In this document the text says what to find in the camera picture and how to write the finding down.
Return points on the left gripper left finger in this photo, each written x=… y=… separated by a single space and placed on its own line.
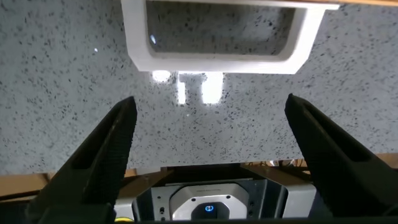
x=99 y=174

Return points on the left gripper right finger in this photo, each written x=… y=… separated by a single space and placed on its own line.
x=335 y=165

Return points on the silver robot chassis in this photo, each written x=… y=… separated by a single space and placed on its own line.
x=211 y=199

